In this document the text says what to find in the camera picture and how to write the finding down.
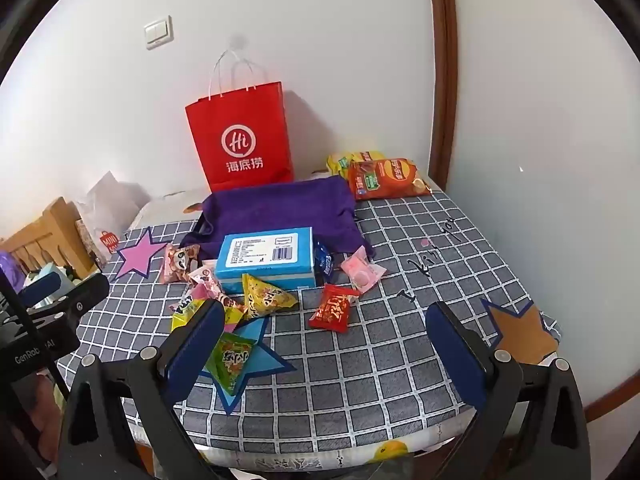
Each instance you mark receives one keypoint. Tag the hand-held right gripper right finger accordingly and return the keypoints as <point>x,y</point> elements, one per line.
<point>460,345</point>

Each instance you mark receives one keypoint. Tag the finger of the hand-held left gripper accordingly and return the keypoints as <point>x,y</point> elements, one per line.
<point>80,302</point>

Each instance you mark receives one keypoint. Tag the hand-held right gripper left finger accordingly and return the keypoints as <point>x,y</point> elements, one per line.
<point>195,345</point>

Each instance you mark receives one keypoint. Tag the yellow blue label snack packet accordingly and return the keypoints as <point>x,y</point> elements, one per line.
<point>185,311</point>

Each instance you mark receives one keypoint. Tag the green triangular snack packet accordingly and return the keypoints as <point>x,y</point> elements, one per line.
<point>232,360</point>

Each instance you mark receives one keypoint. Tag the yellow triangular snack packet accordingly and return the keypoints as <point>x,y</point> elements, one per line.
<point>233,316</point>
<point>265,297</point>

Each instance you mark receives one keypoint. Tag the white pink cartoon snack packet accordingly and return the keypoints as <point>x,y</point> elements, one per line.
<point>202,275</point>
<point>197,292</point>

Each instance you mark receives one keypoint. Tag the pink bear snack packet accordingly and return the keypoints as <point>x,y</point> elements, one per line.
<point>220,296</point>

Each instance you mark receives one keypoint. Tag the pink panda snack packet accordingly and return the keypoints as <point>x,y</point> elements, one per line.
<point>177,262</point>

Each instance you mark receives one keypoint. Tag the pink round snack packet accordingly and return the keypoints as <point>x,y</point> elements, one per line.
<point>362,272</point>

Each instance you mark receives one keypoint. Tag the red candy packet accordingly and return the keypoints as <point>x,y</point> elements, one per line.
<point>332,310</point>

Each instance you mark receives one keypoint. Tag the purple cloth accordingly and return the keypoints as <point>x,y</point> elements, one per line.
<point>280,205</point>

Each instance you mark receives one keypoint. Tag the orange star sticker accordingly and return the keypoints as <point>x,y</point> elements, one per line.
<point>520,332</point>

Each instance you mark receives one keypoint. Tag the white bag with red label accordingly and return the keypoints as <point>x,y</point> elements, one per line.
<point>107,242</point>

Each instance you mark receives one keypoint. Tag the pink star sticker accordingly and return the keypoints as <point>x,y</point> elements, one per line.
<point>137,257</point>

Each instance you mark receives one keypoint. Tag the blue star sticker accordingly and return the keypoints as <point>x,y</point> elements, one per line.
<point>267,360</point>

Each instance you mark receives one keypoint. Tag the purple object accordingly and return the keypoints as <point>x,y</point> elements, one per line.
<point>10,267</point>

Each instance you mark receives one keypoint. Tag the grey checked bedsheet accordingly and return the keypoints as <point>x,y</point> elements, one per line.
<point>380,375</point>

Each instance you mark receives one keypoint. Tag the blue tissue pack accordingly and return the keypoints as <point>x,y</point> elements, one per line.
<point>270,272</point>

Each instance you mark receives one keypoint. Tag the white plastic bag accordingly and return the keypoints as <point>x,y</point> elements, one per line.
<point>112,200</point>

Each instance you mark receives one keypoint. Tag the orange chips bag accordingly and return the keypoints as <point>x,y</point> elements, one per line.
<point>390,177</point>

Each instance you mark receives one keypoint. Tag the yellow chips bag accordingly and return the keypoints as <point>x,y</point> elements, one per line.
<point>340,162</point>

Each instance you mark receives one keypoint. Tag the red paper bag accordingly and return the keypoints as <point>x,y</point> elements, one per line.
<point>240,125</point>

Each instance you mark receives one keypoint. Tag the white light switch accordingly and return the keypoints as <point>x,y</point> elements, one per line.
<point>159,32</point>

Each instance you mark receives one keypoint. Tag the brown wooden door frame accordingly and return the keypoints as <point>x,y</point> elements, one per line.
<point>445,60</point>

